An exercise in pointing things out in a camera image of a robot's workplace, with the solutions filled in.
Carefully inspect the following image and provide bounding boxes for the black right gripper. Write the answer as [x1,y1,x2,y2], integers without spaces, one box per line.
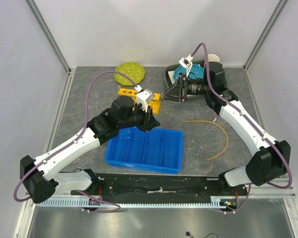
[160,72,211,104]

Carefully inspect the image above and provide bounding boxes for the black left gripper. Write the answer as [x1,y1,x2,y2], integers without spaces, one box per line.
[118,102,160,133]

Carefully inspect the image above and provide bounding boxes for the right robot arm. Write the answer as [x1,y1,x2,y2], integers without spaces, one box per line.
[161,62,293,195]

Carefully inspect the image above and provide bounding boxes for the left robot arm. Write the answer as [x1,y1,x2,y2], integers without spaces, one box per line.
[18,96,160,204]

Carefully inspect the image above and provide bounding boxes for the dark grey tray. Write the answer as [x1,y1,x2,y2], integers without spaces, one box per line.
[165,60,228,102]

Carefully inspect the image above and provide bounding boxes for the yellow test tube rack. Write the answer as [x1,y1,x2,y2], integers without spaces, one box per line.
[118,87,161,115]

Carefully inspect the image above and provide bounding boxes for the white square board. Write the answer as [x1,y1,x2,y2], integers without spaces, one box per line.
[172,69,205,101]

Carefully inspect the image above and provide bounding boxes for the blue divided plastic bin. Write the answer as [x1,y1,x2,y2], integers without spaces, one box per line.
[105,127,183,175]

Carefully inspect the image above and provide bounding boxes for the blue polka dot plate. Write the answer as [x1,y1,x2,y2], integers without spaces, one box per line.
[173,64,204,81]

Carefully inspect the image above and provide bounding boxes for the metal crucible tongs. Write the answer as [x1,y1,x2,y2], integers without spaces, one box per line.
[187,123,214,156]

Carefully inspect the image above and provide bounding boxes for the green polka dot plate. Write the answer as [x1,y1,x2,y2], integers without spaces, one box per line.
[114,62,145,86]

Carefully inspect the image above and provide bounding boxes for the pink mug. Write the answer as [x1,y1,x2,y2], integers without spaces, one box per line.
[208,54,220,62]

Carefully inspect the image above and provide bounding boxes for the tan rubber tube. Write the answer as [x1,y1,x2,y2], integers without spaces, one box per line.
[184,118,229,161]

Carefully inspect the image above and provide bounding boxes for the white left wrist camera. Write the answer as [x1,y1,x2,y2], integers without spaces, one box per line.
[135,85,154,112]

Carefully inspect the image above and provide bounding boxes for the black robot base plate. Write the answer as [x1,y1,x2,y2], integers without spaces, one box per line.
[85,169,247,203]

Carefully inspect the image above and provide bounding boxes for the white cable duct strip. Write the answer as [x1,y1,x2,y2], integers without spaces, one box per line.
[37,196,226,209]

